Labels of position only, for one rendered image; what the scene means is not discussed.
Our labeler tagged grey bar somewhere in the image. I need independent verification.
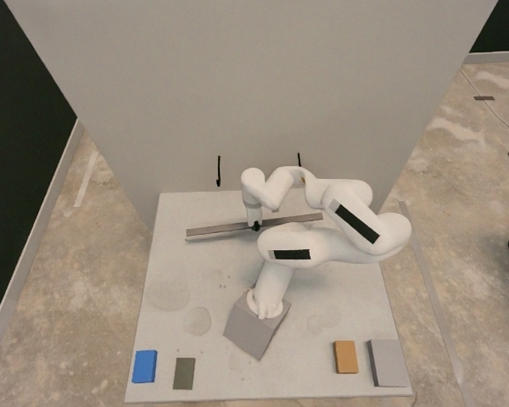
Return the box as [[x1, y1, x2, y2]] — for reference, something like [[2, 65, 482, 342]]
[[186, 213, 323, 237]]

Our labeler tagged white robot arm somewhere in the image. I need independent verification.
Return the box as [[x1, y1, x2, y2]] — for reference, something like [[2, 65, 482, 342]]
[[241, 166, 411, 319]]

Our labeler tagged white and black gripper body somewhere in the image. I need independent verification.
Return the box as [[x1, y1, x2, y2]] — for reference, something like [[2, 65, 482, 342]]
[[244, 205, 262, 226]]

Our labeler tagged blue rectangular block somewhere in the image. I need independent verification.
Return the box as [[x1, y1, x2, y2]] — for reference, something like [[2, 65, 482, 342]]
[[131, 349, 158, 384]]

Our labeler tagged small orange rectangular block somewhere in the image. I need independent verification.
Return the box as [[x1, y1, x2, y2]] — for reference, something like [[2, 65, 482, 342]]
[[333, 340, 359, 374]]

